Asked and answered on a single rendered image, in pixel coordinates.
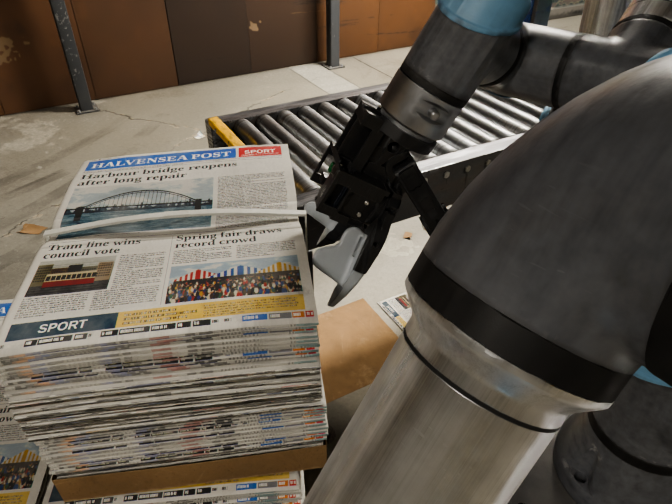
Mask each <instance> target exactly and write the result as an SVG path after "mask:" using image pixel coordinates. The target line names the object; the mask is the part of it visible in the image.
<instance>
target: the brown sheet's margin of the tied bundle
mask: <svg viewBox="0 0 672 504"><path fill-rule="evenodd" d="M323 444H324V445H321V446H314V447H307V448H300V449H293V450H286V451H279V452H272V453H265V454H258V455H251V456H244V457H236V458H229V459H222V460H214V461H206V462H199V463H191V464H183V465H175V466H167V467H158V468H150V469H142V470H133V471H125V472H116V473H107V474H99V475H90V476H82V477H73V478H65V479H57V476H56V475H53V476H52V479H51V480H52V482H53V483H54V485H55V487H56V489H57V490H58V492H59V494H60V495H61V497H62V499H63V501H64V502H69V501H76V500H84V499H91V498H99V497H106V496H114V495H121V494H129V493H136V492H143V491H151V490H158V489H166V488H173V487H181V486H188V485H195V484H203V483H210V482H218V481H225V480H233V479H240V478H248V477H255V476H262V475H270V474H277V473H285V472H292V471H300V470H307V469H314V468H322V467H324V465H325V463H326V462H327V440H323Z"/></svg>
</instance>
